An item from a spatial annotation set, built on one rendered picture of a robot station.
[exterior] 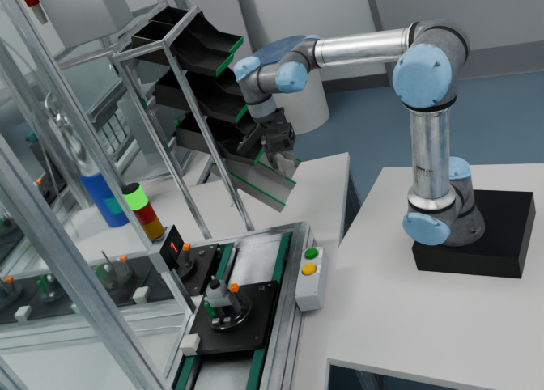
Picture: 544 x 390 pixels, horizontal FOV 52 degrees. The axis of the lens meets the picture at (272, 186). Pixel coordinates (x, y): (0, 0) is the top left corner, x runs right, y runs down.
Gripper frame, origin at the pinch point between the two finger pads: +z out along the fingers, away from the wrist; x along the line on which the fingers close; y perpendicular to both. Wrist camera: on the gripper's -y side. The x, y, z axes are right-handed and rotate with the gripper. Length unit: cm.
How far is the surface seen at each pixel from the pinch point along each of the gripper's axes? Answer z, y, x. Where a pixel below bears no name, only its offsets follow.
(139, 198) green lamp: -16.0, -29.6, -25.3
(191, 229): 37, -57, 35
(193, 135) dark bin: -10.4, -30.1, 18.3
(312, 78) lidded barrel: 83, -46, 283
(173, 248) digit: 2.6, -28.8, -24.0
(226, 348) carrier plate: 26, -18, -40
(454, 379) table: 36, 38, -48
